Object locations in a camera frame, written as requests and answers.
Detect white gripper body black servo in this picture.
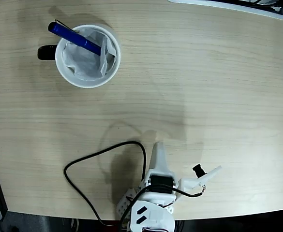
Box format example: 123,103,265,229
140,172,182,203

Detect blue metal pen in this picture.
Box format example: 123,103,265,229
47,19,102,57

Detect crumpled white tissue paper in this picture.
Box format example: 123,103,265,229
62,28,117,82

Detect white flat panel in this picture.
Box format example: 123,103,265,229
167,0,283,21

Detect black device with white marks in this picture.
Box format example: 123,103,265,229
235,0,283,12

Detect black wrist camera white mount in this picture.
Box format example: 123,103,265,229
179,163,223,196

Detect black camera cable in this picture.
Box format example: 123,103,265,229
63,141,207,227

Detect white mug black handle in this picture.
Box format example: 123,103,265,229
37,24,121,89

